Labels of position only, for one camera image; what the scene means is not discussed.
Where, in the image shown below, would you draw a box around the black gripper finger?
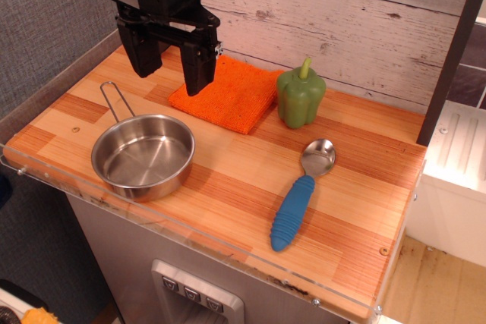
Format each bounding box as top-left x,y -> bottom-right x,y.
116,17 -> 163,77
180,42 -> 218,96

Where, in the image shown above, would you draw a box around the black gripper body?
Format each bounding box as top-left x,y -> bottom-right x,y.
113,0 -> 220,56

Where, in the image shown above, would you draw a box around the steel pan with handle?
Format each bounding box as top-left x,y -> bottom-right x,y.
91,103 -> 196,202

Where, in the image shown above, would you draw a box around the orange cloth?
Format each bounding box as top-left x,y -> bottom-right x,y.
168,56 -> 282,134

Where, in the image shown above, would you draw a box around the green toy bell pepper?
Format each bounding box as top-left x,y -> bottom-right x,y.
276,57 -> 327,129

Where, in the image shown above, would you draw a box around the silver dispenser panel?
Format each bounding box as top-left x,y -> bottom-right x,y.
151,260 -> 245,323

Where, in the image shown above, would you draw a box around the yellow object bottom left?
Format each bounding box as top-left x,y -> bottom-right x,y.
21,308 -> 59,324

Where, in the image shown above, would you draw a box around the blue handled metal spoon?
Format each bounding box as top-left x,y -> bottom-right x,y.
270,139 -> 336,252

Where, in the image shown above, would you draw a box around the dark right post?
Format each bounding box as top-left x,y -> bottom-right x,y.
416,0 -> 483,146

